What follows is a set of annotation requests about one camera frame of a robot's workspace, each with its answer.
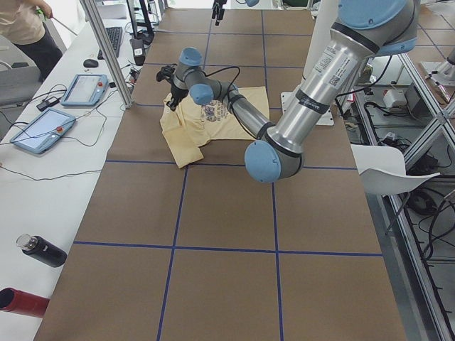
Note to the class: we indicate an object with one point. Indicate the black water bottle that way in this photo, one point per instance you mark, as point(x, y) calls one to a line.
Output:
point(41, 250)

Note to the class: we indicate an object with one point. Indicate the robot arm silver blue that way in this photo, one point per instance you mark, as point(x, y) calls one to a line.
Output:
point(362, 29)

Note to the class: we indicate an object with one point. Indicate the far blue teach pendant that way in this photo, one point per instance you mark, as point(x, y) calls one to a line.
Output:
point(85, 90)

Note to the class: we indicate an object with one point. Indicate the red water bottle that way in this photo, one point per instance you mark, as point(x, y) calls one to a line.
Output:
point(23, 303)

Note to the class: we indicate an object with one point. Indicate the aluminium frame post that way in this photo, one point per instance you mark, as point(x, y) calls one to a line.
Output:
point(105, 45)

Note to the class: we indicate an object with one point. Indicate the blue teach pendant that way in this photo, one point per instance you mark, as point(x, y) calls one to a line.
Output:
point(85, 90)
point(44, 131)

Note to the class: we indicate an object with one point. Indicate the person in beige shirt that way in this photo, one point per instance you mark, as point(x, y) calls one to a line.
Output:
point(22, 26)

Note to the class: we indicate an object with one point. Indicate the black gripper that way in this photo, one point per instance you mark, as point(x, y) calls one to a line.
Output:
point(176, 90)

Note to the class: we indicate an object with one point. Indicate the black keyboard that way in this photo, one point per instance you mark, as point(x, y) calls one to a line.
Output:
point(115, 36)

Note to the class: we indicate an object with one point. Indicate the black computer mouse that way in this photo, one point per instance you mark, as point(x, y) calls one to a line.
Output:
point(90, 63)

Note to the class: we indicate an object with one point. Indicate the white plastic chair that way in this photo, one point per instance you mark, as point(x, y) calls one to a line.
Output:
point(383, 172)

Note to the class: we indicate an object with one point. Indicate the cream long-sleeve graphic t-shirt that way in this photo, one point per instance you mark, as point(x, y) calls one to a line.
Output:
point(191, 126)

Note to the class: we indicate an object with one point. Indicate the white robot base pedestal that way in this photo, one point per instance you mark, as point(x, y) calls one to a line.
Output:
point(312, 80)

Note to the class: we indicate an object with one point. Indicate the near blue teach pendant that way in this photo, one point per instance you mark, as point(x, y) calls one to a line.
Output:
point(44, 131)

